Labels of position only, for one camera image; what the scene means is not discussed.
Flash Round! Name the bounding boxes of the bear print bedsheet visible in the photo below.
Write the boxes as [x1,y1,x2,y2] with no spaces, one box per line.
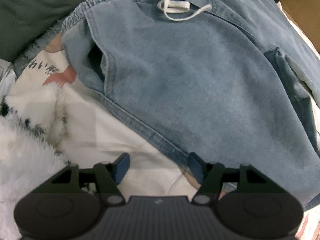
[0,2,320,240]

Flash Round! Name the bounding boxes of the flat cardboard sheet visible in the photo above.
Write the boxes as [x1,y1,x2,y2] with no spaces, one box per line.
[277,0,320,34]

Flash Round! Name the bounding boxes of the blue denim pants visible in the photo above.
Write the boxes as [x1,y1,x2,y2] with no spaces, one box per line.
[61,0,320,210]

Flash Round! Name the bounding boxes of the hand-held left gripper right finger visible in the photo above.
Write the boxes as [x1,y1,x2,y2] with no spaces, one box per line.
[189,152,288,205]

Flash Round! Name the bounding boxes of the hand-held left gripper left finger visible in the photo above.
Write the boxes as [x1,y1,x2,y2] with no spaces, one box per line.
[31,153,130,207]

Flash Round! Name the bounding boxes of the dark green cloth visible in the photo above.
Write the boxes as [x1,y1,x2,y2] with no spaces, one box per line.
[0,0,125,63]

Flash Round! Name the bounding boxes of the white fluffy blanket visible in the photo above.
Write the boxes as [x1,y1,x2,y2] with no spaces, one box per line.
[0,82,72,240]

